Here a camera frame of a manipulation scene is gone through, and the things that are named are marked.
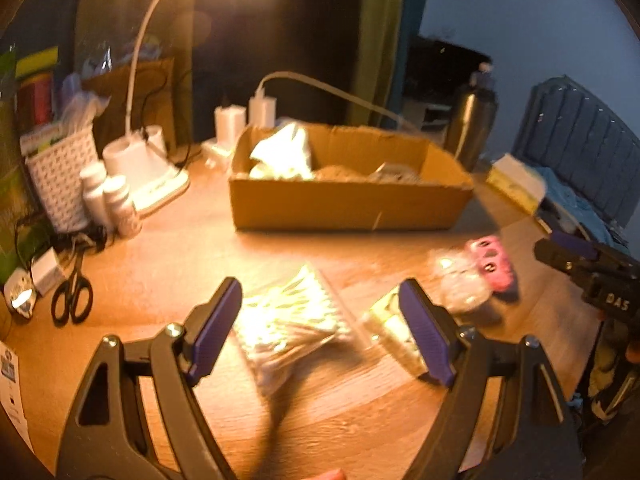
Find striped curtain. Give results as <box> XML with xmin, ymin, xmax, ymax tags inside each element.
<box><xmin>0</xmin><ymin>0</ymin><xmax>116</xmax><ymax>81</ymax></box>

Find brown paper bag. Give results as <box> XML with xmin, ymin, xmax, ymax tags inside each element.
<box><xmin>82</xmin><ymin>57</ymin><xmax>176</xmax><ymax>151</ymax></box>

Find small round white device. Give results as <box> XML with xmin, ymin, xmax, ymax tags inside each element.
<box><xmin>4</xmin><ymin>267</ymin><xmax>38</xmax><ymax>317</ymax></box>

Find blue printed blanket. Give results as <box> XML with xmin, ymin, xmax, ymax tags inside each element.
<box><xmin>540</xmin><ymin>167</ymin><xmax>631</xmax><ymax>251</ymax></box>

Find white wipes packet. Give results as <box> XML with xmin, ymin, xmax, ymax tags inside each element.
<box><xmin>0</xmin><ymin>340</ymin><xmax>33</xmax><ymax>453</ymax></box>

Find yellow curtain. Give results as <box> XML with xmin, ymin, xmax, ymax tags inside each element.
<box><xmin>357</xmin><ymin>0</ymin><xmax>421</xmax><ymax>126</ymax></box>

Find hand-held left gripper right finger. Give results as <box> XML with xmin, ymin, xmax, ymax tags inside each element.
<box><xmin>399</xmin><ymin>278</ymin><xmax>584</xmax><ymax>480</ymax></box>

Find crumpled plastic bag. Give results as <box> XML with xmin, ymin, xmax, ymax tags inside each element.
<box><xmin>57</xmin><ymin>72</ymin><xmax>111</xmax><ymax>128</ymax></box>

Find white power adapter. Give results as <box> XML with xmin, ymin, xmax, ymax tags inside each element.
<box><xmin>215</xmin><ymin>104</ymin><xmax>247</xmax><ymax>146</ymax></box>

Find black cable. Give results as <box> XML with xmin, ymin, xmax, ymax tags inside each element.
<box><xmin>140</xmin><ymin>62</ymin><xmax>198</xmax><ymax>168</ymax></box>

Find black computer monitor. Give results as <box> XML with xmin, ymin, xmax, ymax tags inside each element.
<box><xmin>405</xmin><ymin>35</ymin><xmax>493</xmax><ymax>106</ymax></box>

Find white fluffy bagged item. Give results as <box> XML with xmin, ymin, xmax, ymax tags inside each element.
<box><xmin>430</xmin><ymin>250</ymin><xmax>493</xmax><ymax>313</ymax></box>

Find bag of cotton swabs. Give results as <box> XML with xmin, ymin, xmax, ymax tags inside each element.
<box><xmin>232</xmin><ymin>265</ymin><xmax>353</xmax><ymax>396</ymax></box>

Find red jar with yellow lid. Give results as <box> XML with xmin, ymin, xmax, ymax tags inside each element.
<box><xmin>15</xmin><ymin>47</ymin><xmax>58</xmax><ymax>128</ymax></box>

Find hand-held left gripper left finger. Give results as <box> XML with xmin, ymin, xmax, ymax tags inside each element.
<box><xmin>55</xmin><ymin>276</ymin><xmax>244</xmax><ymax>480</ymax></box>

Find white phone charger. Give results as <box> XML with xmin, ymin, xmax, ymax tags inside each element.
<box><xmin>248</xmin><ymin>91</ymin><xmax>277</xmax><ymax>128</ymax></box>

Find white waffle towel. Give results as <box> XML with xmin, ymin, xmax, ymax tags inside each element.
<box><xmin>248</xmin><ymin>122</ymin><xmax>316</xmax><ymax>181</ymax></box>

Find cardboard box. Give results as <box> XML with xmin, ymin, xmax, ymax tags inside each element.
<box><xmin>228</xmin><ymin>122</ymin><xmax>475</xmax><ymax>233</ymax></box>

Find black scissors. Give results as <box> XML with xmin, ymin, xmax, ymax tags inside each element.
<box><xmin>50</xmin><ymin>247</ymin><xmax>94</xmax><ymax>326</ymax></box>

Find green pack of paper cups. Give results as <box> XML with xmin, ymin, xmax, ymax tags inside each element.
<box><xmin>0</xmin><ymin>45</ymin><xmax>31</xmax><ymax>281</ymax></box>

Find person's patterned clothing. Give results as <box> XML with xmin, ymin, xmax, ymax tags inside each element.
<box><xmin>587</xmin><ymin>320</ymin><xmax>640</xmax><ymax>413</ymax></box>

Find white woven basket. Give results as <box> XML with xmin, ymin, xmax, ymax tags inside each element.
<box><xmin>24</xmin><ymin>127</ymin><xmax>103</xmax><ymax>233</ymax></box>

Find pink plush toy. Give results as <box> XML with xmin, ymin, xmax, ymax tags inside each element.
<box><xmin>464</xmin><ymin>234</ymin><xmax>518</xmax><ymax>301</ymax></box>

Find teal curtain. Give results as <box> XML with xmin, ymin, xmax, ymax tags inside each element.
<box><xmin>390</xmin><ymin>0</ymin><xmax>431</xmax><ymax>111</ymax></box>

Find clear plastic water bottle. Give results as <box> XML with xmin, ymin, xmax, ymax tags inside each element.
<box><xmin>467</xmin><ymin>61</ymin><xmax>498</xmax><ymax>88</ymax></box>

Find white desk lamp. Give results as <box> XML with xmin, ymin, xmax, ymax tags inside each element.
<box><xmin>102</xmin><ymin>0</ymin><xmax>263</xmax><ymax>218</ymax></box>

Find steel tumbler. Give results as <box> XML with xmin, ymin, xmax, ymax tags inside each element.
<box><xmin>445</xmin><ymin>82</ymin><xmax>500</xmax><ymax>173</ymax></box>

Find white charging cable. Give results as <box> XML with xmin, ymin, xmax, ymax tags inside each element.
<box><xmin>257</xmin><ymin>71</ymin><xmax>426</xmax><ymax>133</ymax></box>

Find tangled black cord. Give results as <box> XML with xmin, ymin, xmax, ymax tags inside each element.
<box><xmin>15</xmin><ymin>210</ymin><xmax>108</xmax><ymax>261</ymax></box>

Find grey padded headboard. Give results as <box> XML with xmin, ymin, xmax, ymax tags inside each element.
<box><xmin>512</xmin><ymin>75</ymin><xmax>640</xmax><ymax>226</ymax></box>

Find yellow tissue box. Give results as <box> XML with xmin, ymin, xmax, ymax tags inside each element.
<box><xmin>486</xmin><ymin>152</ymin><xmax>548</xmax><ymax>216</ymax></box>

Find small white box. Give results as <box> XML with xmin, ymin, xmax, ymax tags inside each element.
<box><xmin>31</xmin><ymin>250</ymin><xmax>66</xmax><ymax>296</ymax></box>

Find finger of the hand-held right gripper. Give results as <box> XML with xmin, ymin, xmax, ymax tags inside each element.
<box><xmin>534</xmin><ymin>230</ymin><xmax>632</xmax><ymax>281</ymax></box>

